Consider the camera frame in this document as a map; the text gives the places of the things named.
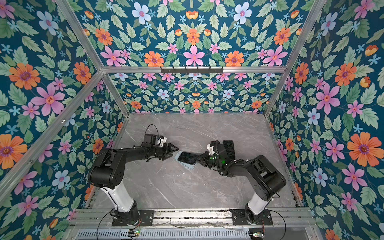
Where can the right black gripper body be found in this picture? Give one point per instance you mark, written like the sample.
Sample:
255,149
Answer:
211,161

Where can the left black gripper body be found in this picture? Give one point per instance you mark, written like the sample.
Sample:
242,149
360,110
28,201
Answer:
160,152

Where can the silver-edged black phone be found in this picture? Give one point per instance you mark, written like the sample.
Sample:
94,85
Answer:
230,149

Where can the purple-edged phone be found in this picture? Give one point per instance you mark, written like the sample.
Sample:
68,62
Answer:
188,158

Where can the light blue phone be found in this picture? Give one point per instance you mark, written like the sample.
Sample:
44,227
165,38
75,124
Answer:
185,165

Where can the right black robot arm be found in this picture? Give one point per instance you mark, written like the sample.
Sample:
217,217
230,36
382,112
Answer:
265,179

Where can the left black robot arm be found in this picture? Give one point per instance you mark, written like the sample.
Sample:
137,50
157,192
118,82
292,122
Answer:
108,171

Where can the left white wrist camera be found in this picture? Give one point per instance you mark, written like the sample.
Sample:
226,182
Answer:
161,141

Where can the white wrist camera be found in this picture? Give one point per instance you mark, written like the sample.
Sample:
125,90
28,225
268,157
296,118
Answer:
161,141
211,149

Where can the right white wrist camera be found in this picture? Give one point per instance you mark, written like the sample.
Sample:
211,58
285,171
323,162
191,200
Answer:
211,149

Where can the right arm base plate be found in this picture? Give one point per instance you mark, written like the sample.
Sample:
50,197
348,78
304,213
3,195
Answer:
241,217

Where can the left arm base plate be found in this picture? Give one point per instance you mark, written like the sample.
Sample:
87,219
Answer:
145,217

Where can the black hook rail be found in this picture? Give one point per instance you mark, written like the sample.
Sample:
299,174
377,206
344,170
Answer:
190,70

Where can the white ventilated cable duct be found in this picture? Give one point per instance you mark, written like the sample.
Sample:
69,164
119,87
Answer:
163,234

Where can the aluminium frame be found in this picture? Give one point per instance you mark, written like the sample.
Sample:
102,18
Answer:
72,72

